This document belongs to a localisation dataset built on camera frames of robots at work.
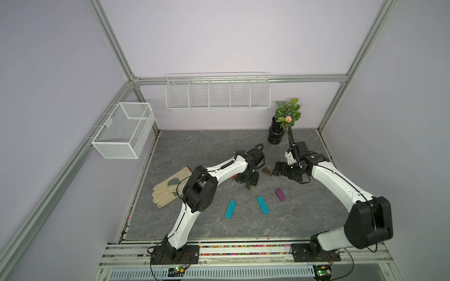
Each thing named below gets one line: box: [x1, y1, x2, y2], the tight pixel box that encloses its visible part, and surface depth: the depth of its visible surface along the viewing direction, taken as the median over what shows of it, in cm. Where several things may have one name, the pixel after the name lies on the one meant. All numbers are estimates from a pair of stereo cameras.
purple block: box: [274, 187, 286, 202], surface depth 93 cm
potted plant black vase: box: [267, 97, 302, 145], surface depth 98 cm
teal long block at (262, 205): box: [256, 195, 271, 215], surface depth 88 cm
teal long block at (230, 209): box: [224, 199, 237, 219], surface depth 87 cm
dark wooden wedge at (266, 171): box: [261, 166, 273, 177], surface depth 101 cm
